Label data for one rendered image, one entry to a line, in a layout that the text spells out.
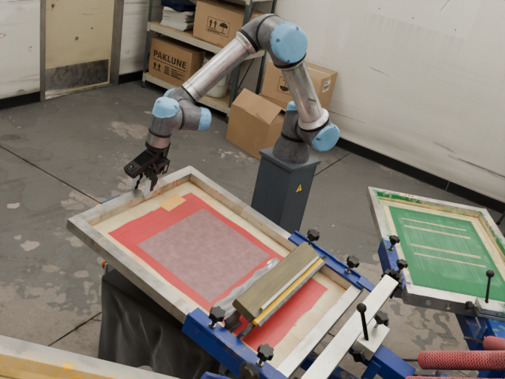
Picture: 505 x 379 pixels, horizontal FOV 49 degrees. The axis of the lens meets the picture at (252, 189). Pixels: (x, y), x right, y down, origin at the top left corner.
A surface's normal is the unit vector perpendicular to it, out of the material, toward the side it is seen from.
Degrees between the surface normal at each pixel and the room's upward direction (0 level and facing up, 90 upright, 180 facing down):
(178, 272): 9
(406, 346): 0
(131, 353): 90
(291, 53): 84
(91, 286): 0
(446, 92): 90
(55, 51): 90
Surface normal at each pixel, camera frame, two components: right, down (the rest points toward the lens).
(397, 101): -0.54, 0.31
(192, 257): 0.31, -0.80
